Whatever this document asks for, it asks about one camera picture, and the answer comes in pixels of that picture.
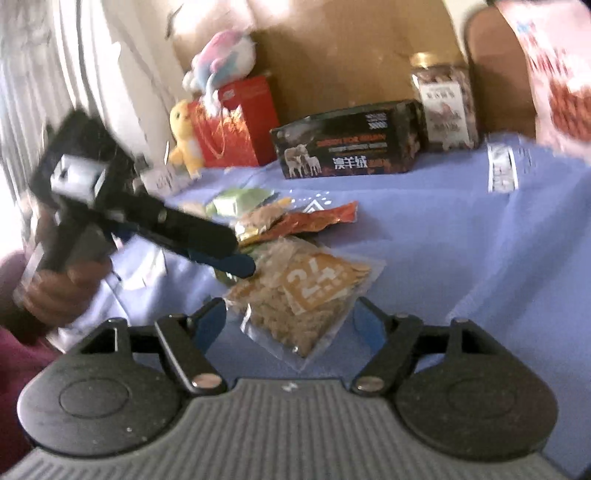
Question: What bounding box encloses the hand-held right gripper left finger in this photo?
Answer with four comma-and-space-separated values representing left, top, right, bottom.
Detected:
78, 298, 228, 395

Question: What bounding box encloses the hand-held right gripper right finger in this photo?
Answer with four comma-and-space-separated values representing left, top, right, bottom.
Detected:
350, 298, 506, 395

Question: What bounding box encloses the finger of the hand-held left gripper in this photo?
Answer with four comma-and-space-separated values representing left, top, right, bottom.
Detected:
129, 194, 239, 260
190, 251, 257, 280

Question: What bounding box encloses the green snack packet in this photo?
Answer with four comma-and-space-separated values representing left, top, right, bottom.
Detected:
205, 187, 278, 217

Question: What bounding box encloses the tan snack packet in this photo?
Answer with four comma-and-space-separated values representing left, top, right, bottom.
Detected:
233, 198, 294, 245

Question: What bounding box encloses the clear cracker packet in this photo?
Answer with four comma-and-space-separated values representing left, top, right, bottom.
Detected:
223, 237, 386, 372

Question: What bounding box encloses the orange snack packet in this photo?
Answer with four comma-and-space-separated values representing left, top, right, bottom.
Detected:
272, 202, 360, 238

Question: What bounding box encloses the black printed box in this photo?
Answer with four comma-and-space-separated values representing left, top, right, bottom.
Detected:
270, 99, 423, 180

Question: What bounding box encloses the person's left hand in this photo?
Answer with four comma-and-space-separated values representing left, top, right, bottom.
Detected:
23, 257, 115, 330

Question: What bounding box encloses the small white box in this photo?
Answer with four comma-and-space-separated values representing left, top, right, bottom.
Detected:
141, 164, 178, 197

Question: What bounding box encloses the yellow plush toy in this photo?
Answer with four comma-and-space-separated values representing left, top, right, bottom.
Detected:
167, 99, 205, 178

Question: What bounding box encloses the blue printed cloth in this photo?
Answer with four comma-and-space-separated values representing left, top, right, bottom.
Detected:
60, 131, 591, 480

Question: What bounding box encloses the red gift bag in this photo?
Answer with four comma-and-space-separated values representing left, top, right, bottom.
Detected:
187, 99, 259, 169
217, 76, 281, 167

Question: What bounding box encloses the white curtain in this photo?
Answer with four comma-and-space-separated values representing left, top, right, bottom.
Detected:
0, 0, 176, 250

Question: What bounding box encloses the pastel plush toy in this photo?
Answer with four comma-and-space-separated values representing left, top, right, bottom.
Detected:
182, 30, 257, 112

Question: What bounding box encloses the clear nut jar gold lid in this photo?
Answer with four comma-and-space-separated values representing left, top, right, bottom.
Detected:
410, 52, 480, 153

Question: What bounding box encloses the wooden board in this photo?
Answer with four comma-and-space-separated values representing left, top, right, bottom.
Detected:
171, 0, 467, 125

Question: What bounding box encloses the brown cushion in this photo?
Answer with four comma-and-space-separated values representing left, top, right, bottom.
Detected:
464, 4, 539, 139

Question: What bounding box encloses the pink snack bag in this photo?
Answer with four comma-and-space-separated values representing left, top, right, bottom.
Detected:
496, 0, 591, 162

